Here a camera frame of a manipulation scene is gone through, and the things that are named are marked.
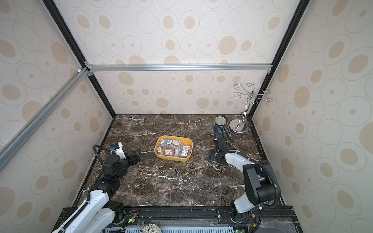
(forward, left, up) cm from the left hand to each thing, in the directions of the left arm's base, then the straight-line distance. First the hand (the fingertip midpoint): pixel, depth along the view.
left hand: (139, 149), depth 81 cm
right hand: (+3, -49, -15) cm, 51 cm away
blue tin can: (+26, -49, -5) cm, 56 cm away
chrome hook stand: (+30, -66, -14) cm, 74 cm away
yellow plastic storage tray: (+9, -18, -13) cm, 24 cm away
